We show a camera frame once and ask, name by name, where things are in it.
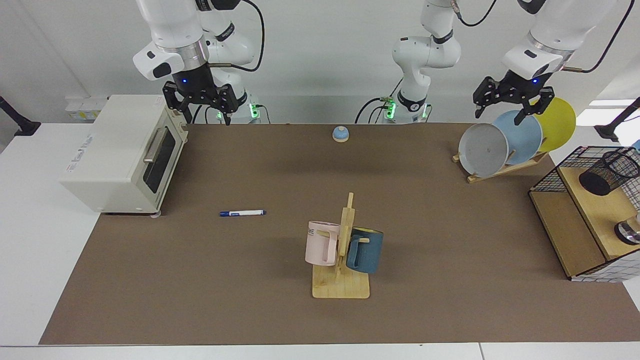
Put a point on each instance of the light blue plate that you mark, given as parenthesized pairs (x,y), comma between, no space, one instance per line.
(525,135)

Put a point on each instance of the wooden cup stand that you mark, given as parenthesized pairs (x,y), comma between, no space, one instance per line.
(340,287)

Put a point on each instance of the grey plate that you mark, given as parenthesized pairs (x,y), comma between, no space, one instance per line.
(482,150)

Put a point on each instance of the wooden plate rack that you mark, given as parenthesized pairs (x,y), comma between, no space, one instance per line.
(500,171)

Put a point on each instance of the white power strip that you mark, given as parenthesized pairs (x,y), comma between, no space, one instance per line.
(85,109)

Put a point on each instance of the black mesh pen holder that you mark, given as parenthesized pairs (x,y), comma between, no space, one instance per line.
(605,175)

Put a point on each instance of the pink mug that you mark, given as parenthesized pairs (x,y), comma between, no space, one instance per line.
(320,245)

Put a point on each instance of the brown table cloth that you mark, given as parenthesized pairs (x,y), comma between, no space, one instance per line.
(250,280)

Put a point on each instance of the small blue round bell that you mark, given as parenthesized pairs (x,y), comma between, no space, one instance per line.
(340,134)

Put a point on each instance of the white marker with blue cap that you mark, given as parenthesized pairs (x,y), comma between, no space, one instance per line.
(245,213)

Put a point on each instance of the teal mug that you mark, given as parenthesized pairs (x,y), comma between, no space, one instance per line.
(367,252)

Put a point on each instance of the yellow plate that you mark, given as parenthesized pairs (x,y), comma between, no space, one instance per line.
(557,125)

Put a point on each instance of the silver round lid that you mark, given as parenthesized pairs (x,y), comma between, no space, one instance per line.
(629,232)

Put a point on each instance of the pale toaster oven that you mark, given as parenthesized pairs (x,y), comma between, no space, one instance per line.
(115,150)

